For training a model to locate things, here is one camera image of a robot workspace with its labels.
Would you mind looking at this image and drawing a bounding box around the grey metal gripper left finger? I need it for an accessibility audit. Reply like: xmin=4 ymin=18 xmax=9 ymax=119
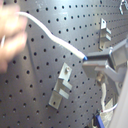
xmin=82 ymin=61 xmax=127 ymax=83

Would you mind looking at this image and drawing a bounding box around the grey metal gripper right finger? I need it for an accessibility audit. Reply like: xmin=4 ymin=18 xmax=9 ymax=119
xmin=87 ymin=39 xmax=128 ymax=62

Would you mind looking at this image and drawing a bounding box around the white braided cable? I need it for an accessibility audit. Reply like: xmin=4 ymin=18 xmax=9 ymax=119
xmin=17 ymin=11 xmax=89 ymax=62

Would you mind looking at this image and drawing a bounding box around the blurred bare human hand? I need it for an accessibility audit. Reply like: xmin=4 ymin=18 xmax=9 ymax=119
xmin=0 ymin=5 xmax=27 ymax=73

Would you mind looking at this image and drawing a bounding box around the black perforated pegboard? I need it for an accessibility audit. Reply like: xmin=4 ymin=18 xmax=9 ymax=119
xmin=0 ymin=0 xmax=128 ymax=128

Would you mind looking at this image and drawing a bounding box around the blue connector at bottom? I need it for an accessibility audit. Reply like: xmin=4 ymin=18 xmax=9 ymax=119
xmin=94 ymin=115 xmax=101 ymax=128

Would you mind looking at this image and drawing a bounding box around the upper silver cable clip bracket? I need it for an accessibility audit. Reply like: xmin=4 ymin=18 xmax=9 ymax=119
xmin=99 ymin=18 xmax=111 ymax=50

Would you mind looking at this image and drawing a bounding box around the silver cable clip bracket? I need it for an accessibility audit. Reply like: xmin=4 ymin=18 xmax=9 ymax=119
xmin=99 ymin=18 xmax=111 ymax=50
xmin=49 ymin=63 xmax=72 ymax=109

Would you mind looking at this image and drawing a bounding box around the thin white wire loop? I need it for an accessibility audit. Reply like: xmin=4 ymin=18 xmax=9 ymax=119
xmin=100 ymin=82 xmax=119 ymax=113

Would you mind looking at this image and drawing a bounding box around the lower silver cable clip bracket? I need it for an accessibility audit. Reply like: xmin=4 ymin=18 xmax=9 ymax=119
xmin=49 ymin=63 xmax=72 ymax=109

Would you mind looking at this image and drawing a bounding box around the silver bracket at top corner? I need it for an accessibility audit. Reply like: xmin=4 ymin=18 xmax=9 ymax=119
xmin=119 ymin=0 xmax=128 ymax=15

